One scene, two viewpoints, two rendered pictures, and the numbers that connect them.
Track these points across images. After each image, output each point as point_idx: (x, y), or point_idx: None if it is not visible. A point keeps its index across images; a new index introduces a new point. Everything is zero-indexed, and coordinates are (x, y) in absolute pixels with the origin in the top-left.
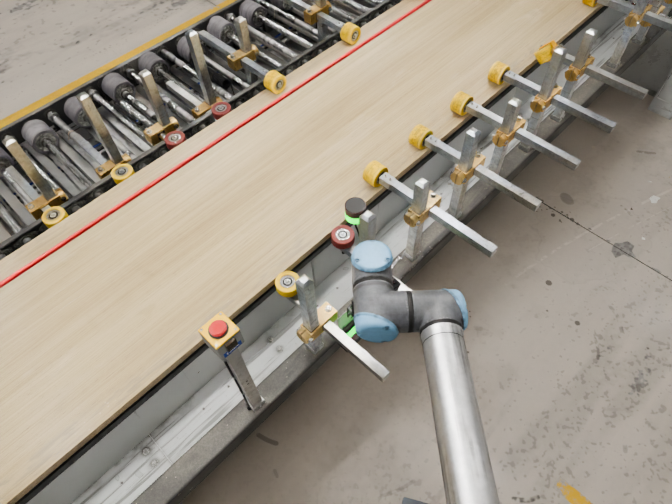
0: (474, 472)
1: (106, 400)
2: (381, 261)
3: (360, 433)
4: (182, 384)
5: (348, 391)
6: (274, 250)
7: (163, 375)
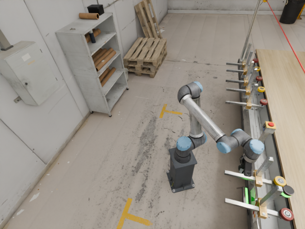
0: (196, 107)
1: (278, 127)
2: (252, 142)
3: (217, 205)
4: (271, 150)
5: (232, 218)
6: (299, 191)
7: (275, 139)
